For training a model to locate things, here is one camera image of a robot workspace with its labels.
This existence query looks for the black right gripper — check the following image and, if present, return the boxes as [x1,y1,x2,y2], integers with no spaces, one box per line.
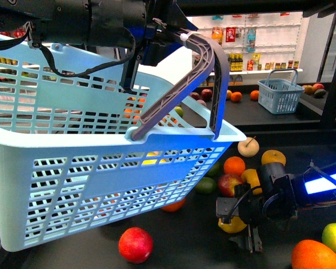
[216,183,263,252]

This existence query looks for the yellow lemon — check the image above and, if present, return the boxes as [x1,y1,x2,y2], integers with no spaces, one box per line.
[218,216,247,234]

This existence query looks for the large light blue basket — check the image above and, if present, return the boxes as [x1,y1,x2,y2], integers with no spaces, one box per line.
[0,43,245,252]

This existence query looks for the black metal shelf rack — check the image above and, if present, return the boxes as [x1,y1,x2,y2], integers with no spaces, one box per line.
[156,0,336,269]

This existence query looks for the white supermarket shelf with bottles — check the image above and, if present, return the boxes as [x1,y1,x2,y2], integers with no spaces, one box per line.
[192,12,302,83]

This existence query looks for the large orange mango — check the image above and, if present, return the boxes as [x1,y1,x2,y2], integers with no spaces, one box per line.
[291,239,336,269]

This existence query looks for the red yellow apple centre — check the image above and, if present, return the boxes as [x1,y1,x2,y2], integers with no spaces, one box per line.
[218,174,243,198]

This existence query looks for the yellow orange fruit centre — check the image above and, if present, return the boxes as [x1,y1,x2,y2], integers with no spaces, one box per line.
[240,169,262,195]

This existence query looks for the green avocado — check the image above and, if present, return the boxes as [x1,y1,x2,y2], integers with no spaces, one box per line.
[194,177,217,194]

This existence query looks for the orange near pears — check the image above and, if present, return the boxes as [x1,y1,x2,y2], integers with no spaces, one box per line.
[223,156,246,176]

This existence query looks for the large orange left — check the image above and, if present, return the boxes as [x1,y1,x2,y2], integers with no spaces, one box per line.
[161,197,186,212]

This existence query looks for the golden yellow pear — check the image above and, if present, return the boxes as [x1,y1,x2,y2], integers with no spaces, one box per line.
[261,150,286,166]

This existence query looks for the cream pear with stem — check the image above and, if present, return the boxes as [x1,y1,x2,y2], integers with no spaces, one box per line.
[237,136,260,157]

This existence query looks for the red apple left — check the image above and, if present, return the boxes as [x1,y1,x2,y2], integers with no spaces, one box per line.
[118,227,153,264]

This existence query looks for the far orange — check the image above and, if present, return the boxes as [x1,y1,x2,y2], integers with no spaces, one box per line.
[230,92,242,103]

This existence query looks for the small blue far basket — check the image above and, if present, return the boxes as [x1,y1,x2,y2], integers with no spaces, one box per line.
[257,68,304,114]

